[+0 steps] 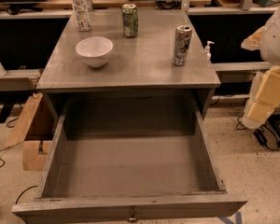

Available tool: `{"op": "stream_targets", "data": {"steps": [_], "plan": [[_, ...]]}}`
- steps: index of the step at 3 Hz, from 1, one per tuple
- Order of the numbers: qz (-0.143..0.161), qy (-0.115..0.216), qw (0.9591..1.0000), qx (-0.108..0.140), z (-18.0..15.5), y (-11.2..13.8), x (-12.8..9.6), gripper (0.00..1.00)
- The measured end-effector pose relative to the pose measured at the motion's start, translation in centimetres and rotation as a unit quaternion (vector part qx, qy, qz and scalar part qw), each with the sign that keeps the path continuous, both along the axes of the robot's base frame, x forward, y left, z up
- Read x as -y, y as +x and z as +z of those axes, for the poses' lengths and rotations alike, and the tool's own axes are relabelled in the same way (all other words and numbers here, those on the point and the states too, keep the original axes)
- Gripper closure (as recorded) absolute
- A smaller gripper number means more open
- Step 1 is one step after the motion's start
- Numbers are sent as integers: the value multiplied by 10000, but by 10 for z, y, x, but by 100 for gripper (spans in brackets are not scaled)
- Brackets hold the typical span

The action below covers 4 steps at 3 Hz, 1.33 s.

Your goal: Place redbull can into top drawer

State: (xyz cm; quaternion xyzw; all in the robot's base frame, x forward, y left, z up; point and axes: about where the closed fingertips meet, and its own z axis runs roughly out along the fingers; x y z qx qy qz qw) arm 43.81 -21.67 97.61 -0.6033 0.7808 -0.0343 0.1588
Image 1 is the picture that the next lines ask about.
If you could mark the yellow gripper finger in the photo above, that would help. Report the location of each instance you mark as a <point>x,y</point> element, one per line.
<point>259,112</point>
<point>268,87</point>

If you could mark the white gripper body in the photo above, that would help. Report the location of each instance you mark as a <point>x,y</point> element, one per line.
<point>276,42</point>

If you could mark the silver redbull can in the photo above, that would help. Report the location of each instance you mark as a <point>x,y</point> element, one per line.
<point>183,34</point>

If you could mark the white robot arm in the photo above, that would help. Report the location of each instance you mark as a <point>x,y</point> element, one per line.
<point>267,40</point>

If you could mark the green soda can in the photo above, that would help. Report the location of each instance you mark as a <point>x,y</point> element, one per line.
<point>130,20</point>

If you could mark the open grey top drawer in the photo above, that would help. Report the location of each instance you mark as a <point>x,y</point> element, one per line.
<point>112,155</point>

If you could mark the brass drawer knob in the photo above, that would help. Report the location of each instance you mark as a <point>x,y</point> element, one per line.
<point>132,219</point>

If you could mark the white pump dispenser bottle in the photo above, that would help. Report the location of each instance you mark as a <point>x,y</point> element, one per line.
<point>207,49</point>

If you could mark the grey wooden cabinet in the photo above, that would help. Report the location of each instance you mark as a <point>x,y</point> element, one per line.
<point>136,63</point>

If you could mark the white ceramic bowl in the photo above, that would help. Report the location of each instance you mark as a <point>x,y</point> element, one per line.
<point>94,51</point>

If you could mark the clear plastic water bottle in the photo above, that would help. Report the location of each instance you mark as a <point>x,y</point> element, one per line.
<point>81,11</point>

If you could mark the wooden block stand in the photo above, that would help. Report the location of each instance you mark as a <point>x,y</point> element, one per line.
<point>33,129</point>

